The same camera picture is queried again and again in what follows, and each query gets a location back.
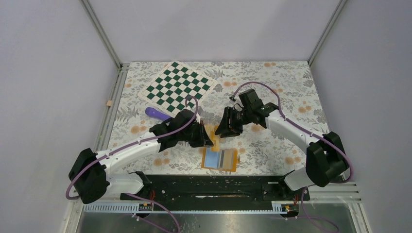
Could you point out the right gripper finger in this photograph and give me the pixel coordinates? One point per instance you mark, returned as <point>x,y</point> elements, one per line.
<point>223,127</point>
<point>231,133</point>

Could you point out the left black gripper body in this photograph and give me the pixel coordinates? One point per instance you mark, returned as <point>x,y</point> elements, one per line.
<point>194,136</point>

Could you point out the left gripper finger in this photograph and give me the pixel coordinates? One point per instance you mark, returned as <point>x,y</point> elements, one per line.
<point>202,133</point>
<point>205,142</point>

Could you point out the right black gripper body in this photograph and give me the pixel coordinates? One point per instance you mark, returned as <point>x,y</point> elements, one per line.
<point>239,119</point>

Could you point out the orange card holder wallet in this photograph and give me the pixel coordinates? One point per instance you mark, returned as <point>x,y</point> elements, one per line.
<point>214,160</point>

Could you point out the clear plastic card box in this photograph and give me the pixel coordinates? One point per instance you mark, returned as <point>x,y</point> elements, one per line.
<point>222,139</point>

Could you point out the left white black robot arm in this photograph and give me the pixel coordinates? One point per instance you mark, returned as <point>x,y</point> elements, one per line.
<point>93,173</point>

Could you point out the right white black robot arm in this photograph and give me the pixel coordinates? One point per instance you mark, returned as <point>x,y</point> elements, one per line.
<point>324,153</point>

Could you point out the purple marker pen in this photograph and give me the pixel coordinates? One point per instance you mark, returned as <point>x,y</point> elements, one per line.
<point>154,113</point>

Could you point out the green white chessboard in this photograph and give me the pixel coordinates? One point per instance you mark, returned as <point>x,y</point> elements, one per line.
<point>169,89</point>

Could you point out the floral table cloth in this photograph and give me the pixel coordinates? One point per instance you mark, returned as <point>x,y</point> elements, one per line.
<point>260,151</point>

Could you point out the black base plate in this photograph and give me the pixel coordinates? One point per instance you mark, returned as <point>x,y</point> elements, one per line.
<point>218,193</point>

